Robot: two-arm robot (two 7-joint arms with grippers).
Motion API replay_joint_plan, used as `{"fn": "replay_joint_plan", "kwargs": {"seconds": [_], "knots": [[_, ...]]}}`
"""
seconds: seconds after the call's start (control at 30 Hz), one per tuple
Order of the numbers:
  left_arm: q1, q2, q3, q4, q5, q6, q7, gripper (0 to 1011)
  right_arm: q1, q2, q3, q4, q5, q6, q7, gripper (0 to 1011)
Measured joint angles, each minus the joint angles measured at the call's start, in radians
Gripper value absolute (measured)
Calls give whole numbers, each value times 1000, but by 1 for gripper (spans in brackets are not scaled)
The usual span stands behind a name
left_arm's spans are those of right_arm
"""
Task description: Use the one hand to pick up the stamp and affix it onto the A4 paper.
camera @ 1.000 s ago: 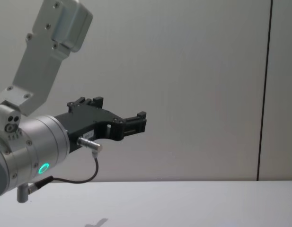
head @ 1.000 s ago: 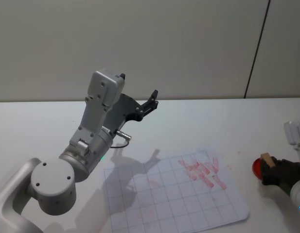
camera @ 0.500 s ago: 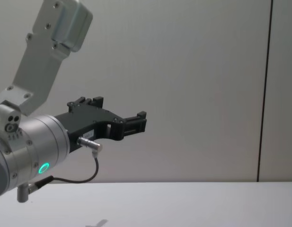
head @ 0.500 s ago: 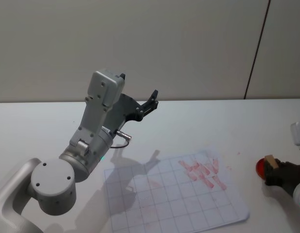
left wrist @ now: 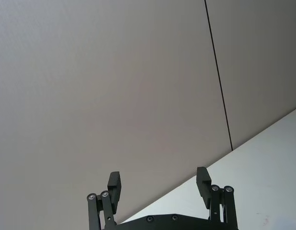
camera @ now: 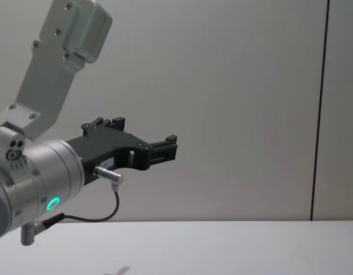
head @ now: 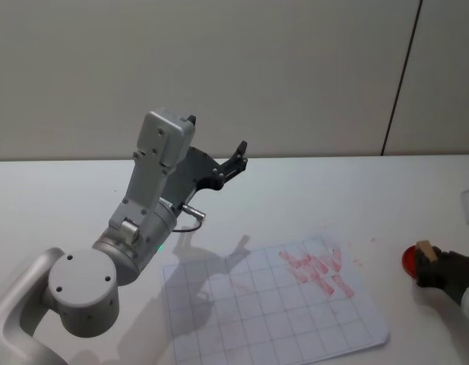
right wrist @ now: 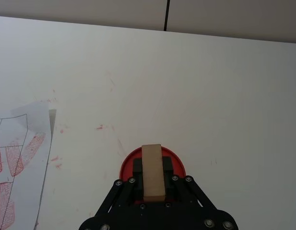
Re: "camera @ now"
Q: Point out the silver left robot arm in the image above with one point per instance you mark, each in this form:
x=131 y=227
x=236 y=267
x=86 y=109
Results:
x=50 y=169

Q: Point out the white backdrop curtain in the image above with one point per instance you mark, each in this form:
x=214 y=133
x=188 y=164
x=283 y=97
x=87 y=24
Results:
x=222 y=100

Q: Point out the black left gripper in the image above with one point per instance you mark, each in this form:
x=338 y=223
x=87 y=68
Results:
x=104 y=149

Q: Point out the white table cloth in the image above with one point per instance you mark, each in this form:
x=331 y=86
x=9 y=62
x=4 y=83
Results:
x=222 y=249

